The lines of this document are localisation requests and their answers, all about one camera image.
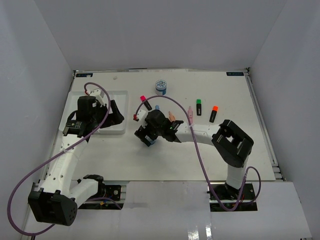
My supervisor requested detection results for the pink black highlighter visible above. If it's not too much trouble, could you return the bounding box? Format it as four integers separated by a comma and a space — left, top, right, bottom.
140, 95, 153, 111

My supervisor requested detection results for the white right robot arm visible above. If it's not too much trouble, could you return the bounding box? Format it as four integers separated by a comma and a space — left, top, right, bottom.
133, 109, 254, 200

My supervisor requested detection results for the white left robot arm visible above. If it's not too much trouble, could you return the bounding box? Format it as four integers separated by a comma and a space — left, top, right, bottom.
28, 95, 125, 226

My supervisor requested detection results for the orange correction tape pen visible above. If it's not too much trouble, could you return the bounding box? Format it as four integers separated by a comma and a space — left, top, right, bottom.
168, 111, 176, 122

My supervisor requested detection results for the white compartment tray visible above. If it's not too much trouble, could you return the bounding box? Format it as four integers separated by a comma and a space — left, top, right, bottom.
58, 90, 129, 136

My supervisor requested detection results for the pink correction tape pen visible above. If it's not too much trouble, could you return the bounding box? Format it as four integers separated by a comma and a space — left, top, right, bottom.
187, 106, 194, 126

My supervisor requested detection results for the black label sticker left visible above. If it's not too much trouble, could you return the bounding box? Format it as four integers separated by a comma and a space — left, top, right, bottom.
75, 73, 93, 78

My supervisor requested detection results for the black label sticker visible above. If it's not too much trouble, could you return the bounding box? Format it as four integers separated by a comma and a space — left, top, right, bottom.
226, 71, 244, 77
75, 73, 93, 78

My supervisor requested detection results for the green black highlighter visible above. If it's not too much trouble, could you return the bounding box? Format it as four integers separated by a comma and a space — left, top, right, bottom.
196, 99, 202, 116

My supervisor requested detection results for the orange black highlighter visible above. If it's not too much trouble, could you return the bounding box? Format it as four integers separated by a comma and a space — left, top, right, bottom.
209, 105, 219, 123

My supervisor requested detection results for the black label sticker right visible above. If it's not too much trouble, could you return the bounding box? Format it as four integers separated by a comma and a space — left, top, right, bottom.
226, 71, 244, 77

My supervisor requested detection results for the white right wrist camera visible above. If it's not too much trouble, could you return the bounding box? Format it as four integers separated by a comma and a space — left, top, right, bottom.
133, 109, 148, 125

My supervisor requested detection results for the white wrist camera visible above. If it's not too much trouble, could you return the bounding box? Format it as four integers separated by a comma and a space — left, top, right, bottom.
89, 88, 105, 105
133, 109, 148, 125

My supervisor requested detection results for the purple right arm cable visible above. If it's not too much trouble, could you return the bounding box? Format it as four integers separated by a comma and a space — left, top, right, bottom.
134, 95, 261, 212

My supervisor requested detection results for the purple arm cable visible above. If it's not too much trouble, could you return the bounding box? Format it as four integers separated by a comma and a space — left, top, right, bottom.
7, 82, 123, 236
134, 95, 261, 212

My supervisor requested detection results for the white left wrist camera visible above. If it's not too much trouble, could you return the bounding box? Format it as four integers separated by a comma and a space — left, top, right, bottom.
89, 88, 105, 105

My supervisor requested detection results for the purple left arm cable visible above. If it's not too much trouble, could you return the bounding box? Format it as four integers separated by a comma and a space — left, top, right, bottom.
7, 82, 123, 236

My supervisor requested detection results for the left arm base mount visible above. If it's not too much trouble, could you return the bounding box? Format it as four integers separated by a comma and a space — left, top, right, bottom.
81, 184, 122, 210

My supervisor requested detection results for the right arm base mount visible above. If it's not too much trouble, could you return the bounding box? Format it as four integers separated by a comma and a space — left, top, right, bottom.
207, 183, 258, 212

